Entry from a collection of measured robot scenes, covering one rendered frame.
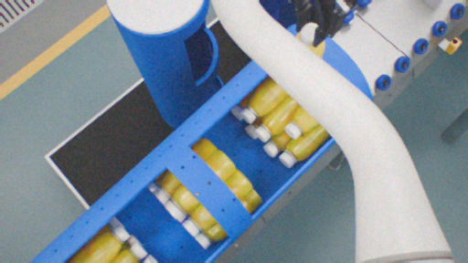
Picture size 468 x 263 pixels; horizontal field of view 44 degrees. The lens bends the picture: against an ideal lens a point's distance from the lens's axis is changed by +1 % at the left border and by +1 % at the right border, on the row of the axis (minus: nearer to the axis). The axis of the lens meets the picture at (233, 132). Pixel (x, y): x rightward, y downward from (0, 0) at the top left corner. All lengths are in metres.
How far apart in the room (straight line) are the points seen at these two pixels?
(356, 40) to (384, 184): 1.09
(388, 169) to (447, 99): 2.09
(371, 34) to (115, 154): 1.21
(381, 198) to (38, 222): 2.13
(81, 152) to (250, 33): 1.83
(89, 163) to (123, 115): 0.24
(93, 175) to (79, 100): 0.43
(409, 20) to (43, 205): 1.68
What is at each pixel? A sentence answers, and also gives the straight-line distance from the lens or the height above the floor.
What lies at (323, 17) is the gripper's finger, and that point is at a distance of 1.03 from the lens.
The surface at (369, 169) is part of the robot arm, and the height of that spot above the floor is 1.81.
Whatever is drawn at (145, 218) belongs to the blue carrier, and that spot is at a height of 0.98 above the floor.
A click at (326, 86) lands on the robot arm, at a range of 0.67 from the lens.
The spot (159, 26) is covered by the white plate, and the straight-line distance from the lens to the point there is 1.60.
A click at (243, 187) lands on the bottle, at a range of 1.34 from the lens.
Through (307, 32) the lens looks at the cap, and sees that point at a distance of 1.14.
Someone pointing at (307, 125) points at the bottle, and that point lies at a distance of 1.39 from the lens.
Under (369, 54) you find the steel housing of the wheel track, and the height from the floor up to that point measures 0.93.
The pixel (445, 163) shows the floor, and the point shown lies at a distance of 2.63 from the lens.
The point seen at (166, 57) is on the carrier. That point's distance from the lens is 1.73.
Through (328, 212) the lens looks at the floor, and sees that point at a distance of 2.48.
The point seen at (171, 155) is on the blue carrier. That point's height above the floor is 1.21.
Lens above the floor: 2.43
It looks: 72 degrees down
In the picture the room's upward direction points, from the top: 9 degrees counter-clockwise
